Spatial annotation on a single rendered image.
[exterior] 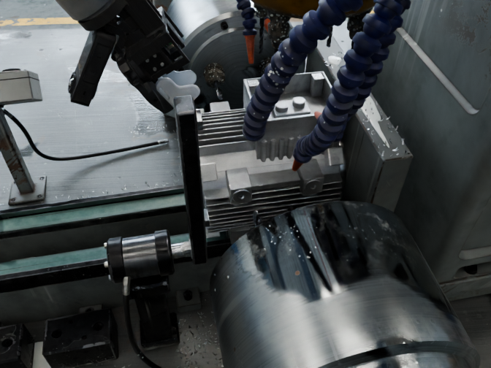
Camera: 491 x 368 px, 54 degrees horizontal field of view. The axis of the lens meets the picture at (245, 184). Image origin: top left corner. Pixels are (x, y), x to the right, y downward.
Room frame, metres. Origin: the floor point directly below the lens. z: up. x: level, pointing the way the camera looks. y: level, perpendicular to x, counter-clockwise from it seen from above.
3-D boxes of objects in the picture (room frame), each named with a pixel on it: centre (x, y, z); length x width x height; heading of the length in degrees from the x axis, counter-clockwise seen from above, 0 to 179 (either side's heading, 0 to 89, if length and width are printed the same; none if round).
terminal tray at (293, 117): (0.55, -0.06, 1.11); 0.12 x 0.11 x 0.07; 102
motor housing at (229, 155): (0.55, -0.02, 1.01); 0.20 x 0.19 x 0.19; 102
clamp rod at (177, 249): (0.38, 0.11, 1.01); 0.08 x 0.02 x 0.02; 103
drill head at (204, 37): (0.89, 0.04, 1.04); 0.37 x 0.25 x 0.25; 13
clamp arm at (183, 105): (0.39, 0.06, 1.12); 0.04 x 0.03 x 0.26; 103
